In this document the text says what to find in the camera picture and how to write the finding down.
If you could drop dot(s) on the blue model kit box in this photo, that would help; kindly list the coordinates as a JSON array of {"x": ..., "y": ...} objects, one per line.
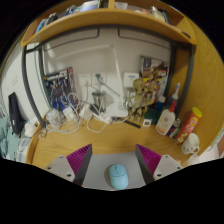
[{"x": 60, "y": 88}]

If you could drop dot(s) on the small blue bottle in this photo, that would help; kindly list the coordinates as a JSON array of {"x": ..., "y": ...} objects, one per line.
[{"x": 161, "y": 102}]

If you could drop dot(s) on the grey mouse pad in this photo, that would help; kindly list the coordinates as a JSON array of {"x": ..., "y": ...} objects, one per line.
[{"x": 100, "y": 166}]

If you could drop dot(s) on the white wall box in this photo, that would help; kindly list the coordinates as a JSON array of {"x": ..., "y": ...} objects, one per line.
[{"x": 131, "y": 80}]

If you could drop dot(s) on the small white power adapter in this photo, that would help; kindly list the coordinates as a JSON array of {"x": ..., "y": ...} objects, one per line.
[{"x": 68, "y": 113}]

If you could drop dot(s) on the small white cube clock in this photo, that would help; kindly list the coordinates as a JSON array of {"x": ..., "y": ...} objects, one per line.
[{"x": 146, "y": 123}]

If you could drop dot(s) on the small blue box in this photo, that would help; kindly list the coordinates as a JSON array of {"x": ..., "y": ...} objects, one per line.
[{"x": 174, "y": 129}]

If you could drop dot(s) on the teal bedding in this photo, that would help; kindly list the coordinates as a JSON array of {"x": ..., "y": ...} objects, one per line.
[{"x": 8, "y": 140}]

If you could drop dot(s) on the dark metal desk frame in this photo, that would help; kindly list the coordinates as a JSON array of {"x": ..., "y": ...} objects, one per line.
[{"x": 28, "y": 83}]

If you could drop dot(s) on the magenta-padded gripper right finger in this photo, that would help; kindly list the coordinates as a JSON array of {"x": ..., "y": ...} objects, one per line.
[{"x": 165, "y": 166}]

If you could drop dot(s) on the light blue computer mouse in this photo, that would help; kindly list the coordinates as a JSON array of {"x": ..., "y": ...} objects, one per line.
[{"x": 118, "y": 176}]

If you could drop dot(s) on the large white power adapter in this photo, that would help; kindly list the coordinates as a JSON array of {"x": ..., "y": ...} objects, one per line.
[{"x": 86, "y": 112}]

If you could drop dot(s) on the white desk lamp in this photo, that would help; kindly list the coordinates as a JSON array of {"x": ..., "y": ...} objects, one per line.
[{"x": 118, "y": 76}]

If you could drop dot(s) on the white power strip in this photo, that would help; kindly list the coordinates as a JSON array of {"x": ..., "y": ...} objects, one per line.
[{"x": 105, "y": 118}]

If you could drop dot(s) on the tan tree figurine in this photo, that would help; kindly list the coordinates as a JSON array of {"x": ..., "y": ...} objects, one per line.
[{"x": 137, "y": 96}]

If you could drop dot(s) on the dark green round jar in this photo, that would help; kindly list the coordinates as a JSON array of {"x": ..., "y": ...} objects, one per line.
[{"x": 151, "y": 116}]

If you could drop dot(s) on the clear plastic food container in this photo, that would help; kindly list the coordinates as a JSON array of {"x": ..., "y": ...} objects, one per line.
[{"x": 205, "y": 156}]

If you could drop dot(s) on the white mug with face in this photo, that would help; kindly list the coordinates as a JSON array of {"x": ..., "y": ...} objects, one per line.
[{"x": 190, "y": 144}]

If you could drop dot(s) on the red and yellow snack can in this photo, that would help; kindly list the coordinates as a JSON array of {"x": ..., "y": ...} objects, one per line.
[{"x": 188, "y": 126}]

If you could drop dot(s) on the white wall socket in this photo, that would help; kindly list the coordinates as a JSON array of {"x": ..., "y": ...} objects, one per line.
[
  {"x": 101, "y": 80},
  {"x": 84, "y": 80}
]

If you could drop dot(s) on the clear plastic box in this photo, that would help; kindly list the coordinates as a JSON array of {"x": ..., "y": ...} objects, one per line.
[{"x": 52, "y": 116}]

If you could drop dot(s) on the wooden shelf unit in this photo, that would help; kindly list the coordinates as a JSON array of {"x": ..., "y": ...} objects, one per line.
[{"x": 106, "y": 20}]

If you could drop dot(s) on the metal cup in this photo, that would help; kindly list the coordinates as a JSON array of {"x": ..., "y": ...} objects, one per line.
[{"x": 98, "y": 101}]

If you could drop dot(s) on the white red-pump lotion bottle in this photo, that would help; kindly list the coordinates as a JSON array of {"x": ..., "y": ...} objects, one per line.
[{"x": 165, "y": 121}]

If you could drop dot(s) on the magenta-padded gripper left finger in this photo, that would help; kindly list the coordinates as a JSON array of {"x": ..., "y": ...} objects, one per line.
[{"x": 61, "y": 166}]

